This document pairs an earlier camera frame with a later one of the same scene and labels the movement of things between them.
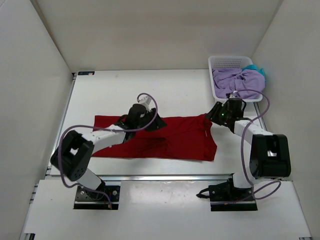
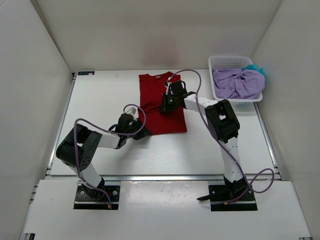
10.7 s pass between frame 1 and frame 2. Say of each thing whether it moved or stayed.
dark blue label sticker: stayed
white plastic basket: stayed
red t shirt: moved
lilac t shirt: stayed
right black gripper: moved
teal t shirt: stayed
